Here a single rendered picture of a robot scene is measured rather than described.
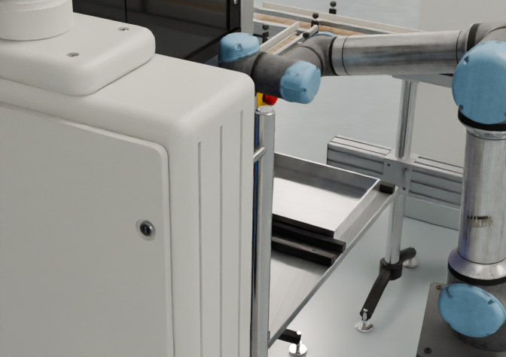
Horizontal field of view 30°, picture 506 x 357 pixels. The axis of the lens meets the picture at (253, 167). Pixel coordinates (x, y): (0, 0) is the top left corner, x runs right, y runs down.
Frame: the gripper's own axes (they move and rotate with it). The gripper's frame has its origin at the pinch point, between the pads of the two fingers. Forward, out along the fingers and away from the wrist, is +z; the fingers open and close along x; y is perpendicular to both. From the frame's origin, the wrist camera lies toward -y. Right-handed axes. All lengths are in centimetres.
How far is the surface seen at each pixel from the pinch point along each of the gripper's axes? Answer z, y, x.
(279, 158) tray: 10.3, 38.0, 9.6
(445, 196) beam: 56, 117, -8
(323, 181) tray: 11.9, 36.7, -3.1
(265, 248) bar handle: -33, -49, -36
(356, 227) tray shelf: 11.2, 22.7, -18.5
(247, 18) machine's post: -21, 42, 22
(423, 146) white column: 73, 174, 20
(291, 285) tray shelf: 10.4, -3.8, -17.2
